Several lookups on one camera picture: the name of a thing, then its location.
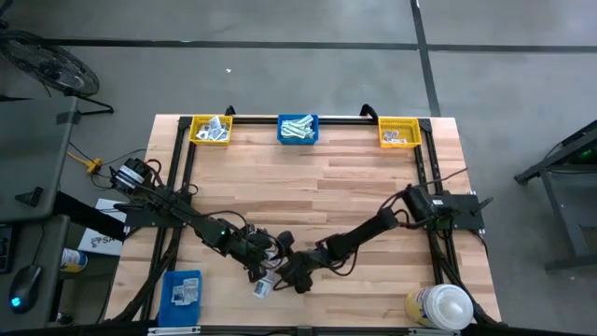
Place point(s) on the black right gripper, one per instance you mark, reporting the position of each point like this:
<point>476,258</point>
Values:
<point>305,268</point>

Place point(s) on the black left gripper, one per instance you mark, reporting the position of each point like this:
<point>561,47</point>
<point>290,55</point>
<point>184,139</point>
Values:
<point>254,245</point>

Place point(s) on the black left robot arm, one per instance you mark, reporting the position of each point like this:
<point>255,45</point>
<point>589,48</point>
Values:
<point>177,210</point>

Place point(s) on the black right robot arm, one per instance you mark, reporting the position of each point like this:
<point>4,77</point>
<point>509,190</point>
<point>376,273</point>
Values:
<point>368,228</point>

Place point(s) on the blue plastic basket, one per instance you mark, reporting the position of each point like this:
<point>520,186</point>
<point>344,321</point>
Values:
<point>179,315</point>
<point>282,117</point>

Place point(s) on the yellow plastic basket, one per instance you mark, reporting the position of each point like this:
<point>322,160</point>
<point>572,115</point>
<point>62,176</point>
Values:
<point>408,125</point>
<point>192,140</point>

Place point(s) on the white yellow wipes canister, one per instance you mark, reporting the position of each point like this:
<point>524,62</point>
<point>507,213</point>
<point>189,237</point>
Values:
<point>440,309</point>

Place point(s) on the white printed cardboard box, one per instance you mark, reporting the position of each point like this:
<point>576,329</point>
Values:
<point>100,242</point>

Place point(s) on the white yellow can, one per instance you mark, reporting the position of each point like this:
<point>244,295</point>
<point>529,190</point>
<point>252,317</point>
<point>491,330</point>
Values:
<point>73,260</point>

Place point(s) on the black computer mouse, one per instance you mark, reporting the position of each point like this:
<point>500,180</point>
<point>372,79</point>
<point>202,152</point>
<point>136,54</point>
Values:
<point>24,289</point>

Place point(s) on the small black desk item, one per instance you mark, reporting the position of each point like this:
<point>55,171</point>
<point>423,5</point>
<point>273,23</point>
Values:
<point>30,196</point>

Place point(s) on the grey desk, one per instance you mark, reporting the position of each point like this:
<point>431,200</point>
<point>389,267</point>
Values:
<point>32,149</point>

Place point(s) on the black keyboard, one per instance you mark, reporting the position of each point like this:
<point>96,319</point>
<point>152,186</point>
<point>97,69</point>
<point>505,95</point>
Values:
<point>4,247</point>

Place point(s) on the black floor fan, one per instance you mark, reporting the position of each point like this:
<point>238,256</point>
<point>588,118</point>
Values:
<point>51,65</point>

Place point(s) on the silver aluminium bracket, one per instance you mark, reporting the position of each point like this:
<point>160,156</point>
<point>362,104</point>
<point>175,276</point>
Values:
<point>172,330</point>

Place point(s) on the black desk frame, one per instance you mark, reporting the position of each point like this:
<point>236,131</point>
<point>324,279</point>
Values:
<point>566,210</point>

